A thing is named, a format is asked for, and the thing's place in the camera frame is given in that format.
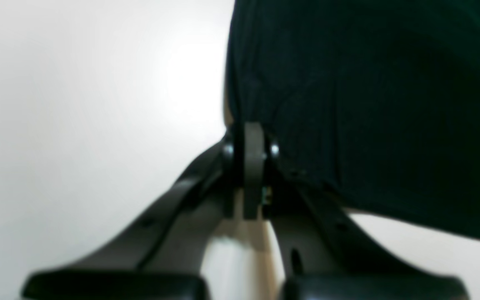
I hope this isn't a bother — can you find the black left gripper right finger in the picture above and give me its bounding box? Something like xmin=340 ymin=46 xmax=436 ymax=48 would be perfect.
xmin=262 ymin=133 xmax=469 ymax=300

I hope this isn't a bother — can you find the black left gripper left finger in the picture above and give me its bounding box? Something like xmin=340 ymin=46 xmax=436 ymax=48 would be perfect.
xmin=21 ymin=123 xmax=265 ymax=300

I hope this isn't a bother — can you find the black T-shirt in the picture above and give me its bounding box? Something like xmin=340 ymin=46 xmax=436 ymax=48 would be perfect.
xmin=226 ymin=0 xmax=480 ymax=239

